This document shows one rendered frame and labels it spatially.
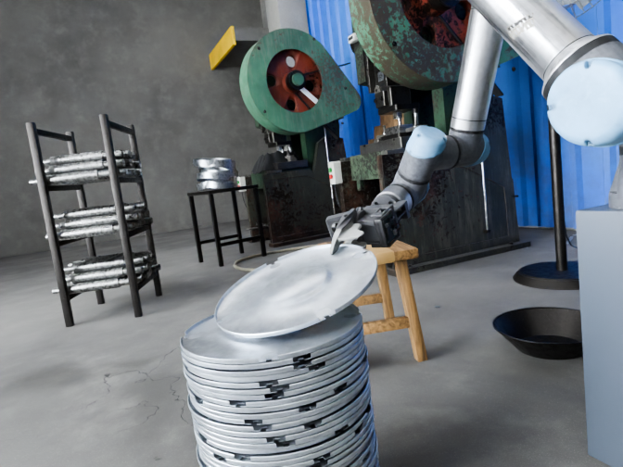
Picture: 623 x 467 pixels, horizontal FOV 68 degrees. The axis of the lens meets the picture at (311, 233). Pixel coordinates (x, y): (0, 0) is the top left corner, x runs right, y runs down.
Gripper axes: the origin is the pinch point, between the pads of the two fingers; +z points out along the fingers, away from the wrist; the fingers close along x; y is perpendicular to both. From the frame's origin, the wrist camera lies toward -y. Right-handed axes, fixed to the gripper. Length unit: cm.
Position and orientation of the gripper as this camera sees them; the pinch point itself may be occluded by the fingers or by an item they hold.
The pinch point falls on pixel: (332, 252)
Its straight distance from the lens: 87.7
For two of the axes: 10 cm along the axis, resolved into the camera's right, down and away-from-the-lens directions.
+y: 7.8, -0.2, -6.3
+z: -5.5, 4.4, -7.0
